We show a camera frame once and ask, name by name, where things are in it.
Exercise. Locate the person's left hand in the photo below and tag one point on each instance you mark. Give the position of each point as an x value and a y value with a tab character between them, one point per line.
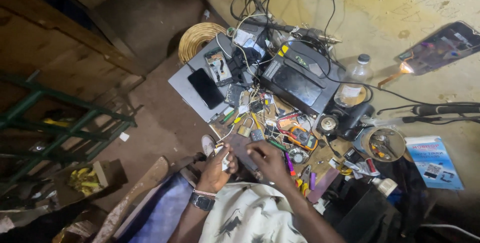
213	171

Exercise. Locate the person's right hand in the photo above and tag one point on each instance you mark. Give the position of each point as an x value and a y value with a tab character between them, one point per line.
270	166

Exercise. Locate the person's left fingers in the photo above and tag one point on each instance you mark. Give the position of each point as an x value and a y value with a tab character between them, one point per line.
229	162

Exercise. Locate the person's right fingers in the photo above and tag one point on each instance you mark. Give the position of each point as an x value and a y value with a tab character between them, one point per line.
257	149

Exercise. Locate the small white phone part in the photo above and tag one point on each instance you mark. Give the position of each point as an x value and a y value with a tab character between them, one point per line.
225	160

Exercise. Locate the small grey keypad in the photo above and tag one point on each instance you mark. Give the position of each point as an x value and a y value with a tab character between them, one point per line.
257	135

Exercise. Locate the green pen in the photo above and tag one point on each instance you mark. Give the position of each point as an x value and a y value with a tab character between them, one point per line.
277	145

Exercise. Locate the brass padlock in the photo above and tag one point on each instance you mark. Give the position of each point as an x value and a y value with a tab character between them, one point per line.
245	130

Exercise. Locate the white shoe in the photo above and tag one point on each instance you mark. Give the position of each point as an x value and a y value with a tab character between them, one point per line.
208	145

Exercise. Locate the yellow green screwdriver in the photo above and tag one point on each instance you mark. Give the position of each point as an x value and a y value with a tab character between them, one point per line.
237	120

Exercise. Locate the purple pen tool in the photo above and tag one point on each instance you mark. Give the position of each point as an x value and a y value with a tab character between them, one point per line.
289	164

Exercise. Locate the small round speaker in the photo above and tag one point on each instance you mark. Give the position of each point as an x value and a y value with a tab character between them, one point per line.
298	156

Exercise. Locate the orange multimeter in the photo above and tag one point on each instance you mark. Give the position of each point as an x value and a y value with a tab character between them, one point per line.
303	137

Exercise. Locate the black wristwatch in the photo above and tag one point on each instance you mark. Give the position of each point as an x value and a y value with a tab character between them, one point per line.
201	201

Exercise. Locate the white patterned shirt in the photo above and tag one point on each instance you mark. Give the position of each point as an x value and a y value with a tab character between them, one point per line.
247	216

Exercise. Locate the purple mat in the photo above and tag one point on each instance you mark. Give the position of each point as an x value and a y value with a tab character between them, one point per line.
324	185

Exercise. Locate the black smartphone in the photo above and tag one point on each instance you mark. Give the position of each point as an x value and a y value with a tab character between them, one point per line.
205	88

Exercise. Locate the black power supply box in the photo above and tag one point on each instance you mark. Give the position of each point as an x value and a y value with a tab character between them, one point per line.
300	82

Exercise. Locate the blue cloth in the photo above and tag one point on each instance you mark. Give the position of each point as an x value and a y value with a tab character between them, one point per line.
161	213

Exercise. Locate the grey laptop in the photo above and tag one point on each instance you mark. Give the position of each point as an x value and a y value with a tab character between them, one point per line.
187	85

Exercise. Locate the yellow tape roll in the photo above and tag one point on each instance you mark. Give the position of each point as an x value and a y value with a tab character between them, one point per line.
344	169

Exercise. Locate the opened smartphone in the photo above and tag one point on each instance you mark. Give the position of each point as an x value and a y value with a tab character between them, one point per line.
218	67

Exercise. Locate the black speaker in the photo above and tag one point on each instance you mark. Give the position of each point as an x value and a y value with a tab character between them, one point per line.
345	121

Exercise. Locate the small black charger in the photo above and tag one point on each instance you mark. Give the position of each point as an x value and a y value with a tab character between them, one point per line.
352	155

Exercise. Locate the wooden plank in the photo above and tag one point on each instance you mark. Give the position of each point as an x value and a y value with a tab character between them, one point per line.
131	198

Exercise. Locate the clear plastic bottle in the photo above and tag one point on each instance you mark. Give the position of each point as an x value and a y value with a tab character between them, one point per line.
350	83

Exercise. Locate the round tin of tools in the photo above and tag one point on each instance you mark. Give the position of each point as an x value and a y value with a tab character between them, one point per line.
384	145

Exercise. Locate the hot air gun nozzle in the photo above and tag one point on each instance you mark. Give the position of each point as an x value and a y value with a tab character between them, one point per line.
318	35

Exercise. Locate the small white bottle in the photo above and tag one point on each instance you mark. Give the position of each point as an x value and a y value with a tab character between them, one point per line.
385	186

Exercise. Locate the box of yellow scraps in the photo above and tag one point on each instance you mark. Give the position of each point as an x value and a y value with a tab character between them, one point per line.
88	181

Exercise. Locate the blue printed box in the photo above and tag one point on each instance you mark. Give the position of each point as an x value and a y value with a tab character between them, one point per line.
433	162

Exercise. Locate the large phone with lit screen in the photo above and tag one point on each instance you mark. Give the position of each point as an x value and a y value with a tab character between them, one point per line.
440	48

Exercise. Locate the green metal frame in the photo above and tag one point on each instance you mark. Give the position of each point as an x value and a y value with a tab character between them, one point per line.
56	130

